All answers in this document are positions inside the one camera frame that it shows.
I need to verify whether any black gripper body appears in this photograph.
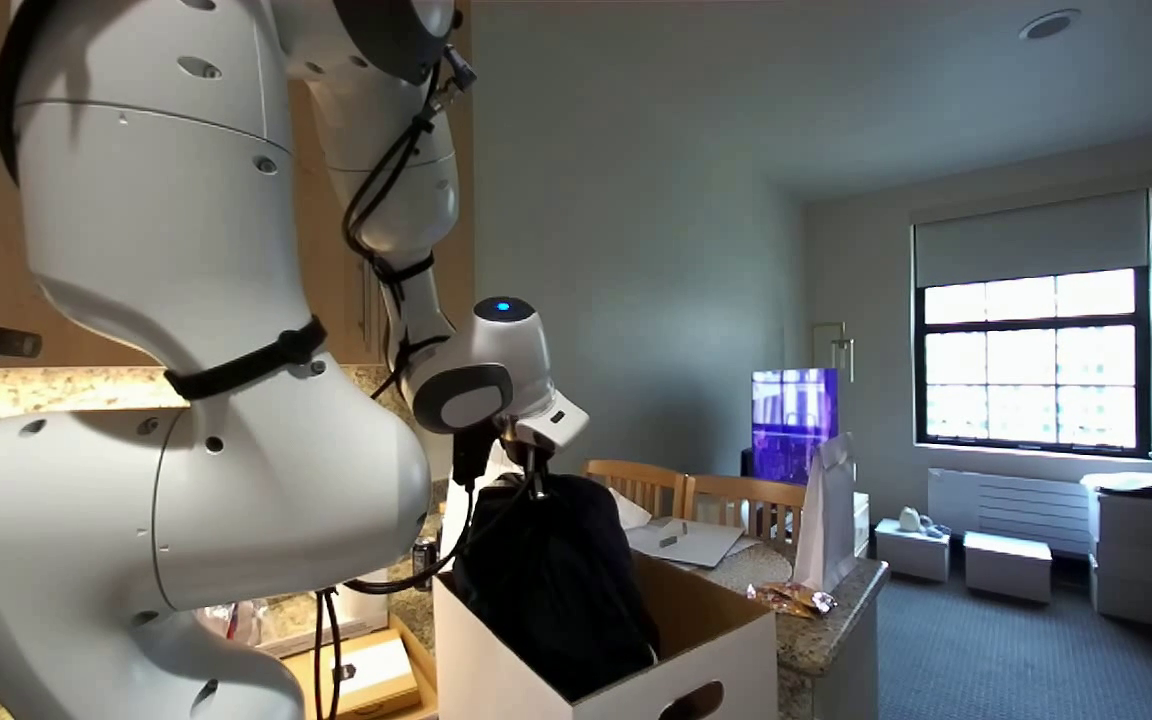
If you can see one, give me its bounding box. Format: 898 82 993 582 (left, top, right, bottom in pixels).
503 427 560 500

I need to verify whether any navy jacket with white stripes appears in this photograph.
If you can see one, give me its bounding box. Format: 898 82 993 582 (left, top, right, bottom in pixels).
448 471 669 709

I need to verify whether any white cardboard box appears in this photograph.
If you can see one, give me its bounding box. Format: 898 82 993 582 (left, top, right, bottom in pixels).
428 554 784 720

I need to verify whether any white floor storage box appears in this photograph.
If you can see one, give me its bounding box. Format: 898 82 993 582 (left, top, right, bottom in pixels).
959 528 1054 607
873 509 955 589

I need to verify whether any crumpled white tissue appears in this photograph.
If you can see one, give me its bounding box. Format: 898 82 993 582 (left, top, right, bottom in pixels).
607 489 656 537

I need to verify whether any wooden chair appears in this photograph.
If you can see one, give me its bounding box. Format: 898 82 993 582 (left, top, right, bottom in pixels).
679 471 809 554
588 456 693 528

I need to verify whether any grey notebook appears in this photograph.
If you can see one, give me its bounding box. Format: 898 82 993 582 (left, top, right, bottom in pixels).
628 515 747 575

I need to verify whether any glowing purple monitor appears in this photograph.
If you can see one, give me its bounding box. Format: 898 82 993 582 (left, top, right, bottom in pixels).
747 365 844 489

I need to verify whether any wooden tray with label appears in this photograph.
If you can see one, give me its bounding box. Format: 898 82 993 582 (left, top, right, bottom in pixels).
282 624 424 720

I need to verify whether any shiny snack wrapper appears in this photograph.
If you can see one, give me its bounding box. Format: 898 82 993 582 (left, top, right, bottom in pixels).
747 575 841 622

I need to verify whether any clear plastic bag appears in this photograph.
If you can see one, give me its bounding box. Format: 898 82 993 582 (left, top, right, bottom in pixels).
793 437 861 595

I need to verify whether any black framed window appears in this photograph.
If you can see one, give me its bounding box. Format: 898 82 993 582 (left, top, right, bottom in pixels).
911 264 1152 461

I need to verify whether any grey roller blind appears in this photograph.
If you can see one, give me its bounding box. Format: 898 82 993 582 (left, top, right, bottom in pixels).
906 187 1152 292

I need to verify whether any grey printer cabinet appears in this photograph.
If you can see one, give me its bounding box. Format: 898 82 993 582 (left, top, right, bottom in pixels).
1081 469 1152 628

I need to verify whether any round ceiling light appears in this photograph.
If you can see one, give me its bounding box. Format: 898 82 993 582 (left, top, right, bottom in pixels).
1014 3 1085 49

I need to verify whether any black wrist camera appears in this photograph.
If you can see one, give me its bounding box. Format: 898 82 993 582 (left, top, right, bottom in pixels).
448 420 495 492

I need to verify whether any white wall radiator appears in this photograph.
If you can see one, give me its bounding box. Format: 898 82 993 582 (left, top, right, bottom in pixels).
923 465 1094 556

